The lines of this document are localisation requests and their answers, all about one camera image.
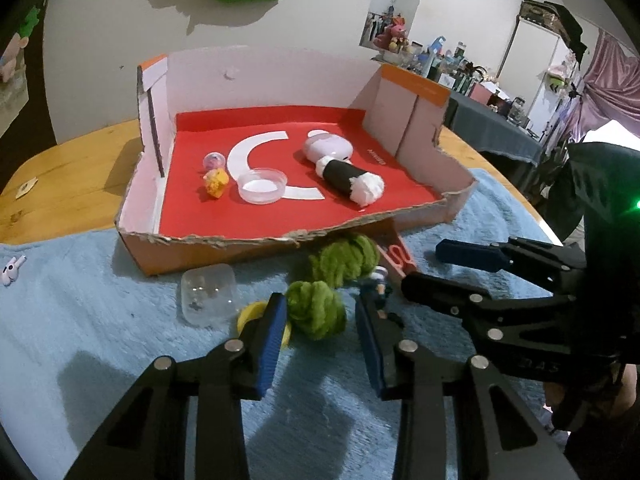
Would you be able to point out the dark-haired doll figurine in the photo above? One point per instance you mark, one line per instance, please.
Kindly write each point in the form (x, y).
(381, 285)

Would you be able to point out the clear plastic case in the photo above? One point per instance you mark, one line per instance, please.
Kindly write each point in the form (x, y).
(207, 295)

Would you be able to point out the small paper tag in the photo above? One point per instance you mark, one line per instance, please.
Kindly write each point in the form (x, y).
(27, 187)

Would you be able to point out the yellow-hooded doll figurine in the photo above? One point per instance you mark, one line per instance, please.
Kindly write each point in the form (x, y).
(217, 183)

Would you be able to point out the pink plastic clip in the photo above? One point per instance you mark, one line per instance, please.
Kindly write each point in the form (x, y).
(395, 260)

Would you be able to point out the clear round dish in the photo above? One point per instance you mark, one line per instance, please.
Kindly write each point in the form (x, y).
(261, 187)

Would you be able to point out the light blue fluffy towel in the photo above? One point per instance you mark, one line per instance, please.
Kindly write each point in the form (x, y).
(100, 335)

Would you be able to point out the pink plush figure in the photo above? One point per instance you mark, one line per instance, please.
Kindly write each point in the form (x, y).
(395, 35)

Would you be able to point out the orange cardboard box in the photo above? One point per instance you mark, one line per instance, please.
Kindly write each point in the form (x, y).
(200, 255)

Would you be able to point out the pale pink plush toy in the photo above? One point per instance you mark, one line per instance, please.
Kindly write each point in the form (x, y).
(10, 55)

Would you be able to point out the dark cloth covered table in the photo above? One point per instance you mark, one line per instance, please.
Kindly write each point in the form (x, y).
(490, 130)

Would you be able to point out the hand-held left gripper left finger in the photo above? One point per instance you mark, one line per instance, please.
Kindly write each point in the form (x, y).
(270, 345)

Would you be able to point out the pink egg-shaped device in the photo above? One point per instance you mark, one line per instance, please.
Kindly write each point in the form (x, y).
(330, 147)

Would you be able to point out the yellow bottle cap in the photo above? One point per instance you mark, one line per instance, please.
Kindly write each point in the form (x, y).
(250, 317)

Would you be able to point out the white small toy figure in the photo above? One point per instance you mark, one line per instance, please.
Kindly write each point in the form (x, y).
(11, 272)

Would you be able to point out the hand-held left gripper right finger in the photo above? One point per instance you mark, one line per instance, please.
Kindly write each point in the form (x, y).
(372, 345)

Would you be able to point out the green yarn ball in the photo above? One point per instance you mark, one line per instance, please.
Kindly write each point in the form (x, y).
(345, 260)
(317, 310)

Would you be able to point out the hanging paper sheet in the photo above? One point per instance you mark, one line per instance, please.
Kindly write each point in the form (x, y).
(12, 105)

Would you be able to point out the black roll with white tissue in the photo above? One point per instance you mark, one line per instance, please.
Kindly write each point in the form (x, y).
(345, 175)

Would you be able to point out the purple curtain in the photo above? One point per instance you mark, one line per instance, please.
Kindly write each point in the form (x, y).
(610, 75)

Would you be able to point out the white cabinet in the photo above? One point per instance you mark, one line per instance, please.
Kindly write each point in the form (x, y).
(535, 60)

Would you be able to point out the green plush toy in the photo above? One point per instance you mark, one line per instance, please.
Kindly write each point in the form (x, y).
(30, 17)

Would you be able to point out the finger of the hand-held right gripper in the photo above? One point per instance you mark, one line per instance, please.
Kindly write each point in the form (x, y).
(440, 295)
(465, 255)

